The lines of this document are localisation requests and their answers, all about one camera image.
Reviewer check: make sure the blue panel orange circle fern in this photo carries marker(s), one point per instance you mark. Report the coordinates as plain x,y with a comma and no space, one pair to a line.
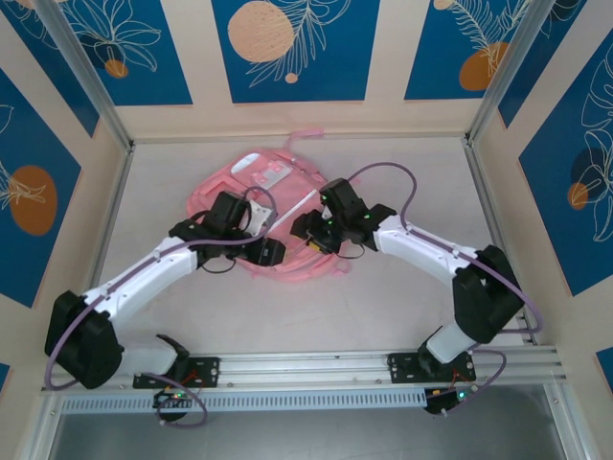
431,72

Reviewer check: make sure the long aluminium base rail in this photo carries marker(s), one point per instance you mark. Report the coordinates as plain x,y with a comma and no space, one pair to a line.
306,366

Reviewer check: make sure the controller board green light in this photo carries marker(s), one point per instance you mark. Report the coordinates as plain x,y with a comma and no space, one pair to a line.
174,396
452,396

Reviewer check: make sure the aluminium frame post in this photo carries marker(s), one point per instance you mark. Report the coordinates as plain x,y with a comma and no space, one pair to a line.
504,67
88,72

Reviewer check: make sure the blue panel orange oval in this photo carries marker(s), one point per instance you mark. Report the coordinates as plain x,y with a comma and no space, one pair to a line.
29,144

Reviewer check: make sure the blue floral wall panel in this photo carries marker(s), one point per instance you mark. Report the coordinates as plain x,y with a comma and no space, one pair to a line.
52,57
541,48

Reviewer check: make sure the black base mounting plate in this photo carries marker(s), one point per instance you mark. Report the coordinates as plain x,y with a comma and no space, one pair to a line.
400,369
211,371

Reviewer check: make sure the blue panel white flower outline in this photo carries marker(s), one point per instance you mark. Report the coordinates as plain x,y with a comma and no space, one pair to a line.
158,72

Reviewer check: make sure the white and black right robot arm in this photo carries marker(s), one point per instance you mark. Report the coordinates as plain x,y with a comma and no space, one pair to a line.
412,239

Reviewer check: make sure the aluminium side rail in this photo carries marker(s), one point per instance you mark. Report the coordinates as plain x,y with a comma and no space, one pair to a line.
483,191
115,191

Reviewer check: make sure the blue panel large peach circle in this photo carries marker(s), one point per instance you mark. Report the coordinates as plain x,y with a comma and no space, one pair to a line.
335,72

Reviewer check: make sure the blue panel dark circle flower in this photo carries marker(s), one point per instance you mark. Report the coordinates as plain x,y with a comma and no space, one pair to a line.
551,191

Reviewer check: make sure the pink student backpack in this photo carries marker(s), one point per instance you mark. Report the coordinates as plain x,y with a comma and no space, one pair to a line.
292,182

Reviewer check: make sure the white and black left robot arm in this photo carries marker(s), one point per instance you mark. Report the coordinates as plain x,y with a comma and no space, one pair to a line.
143,278

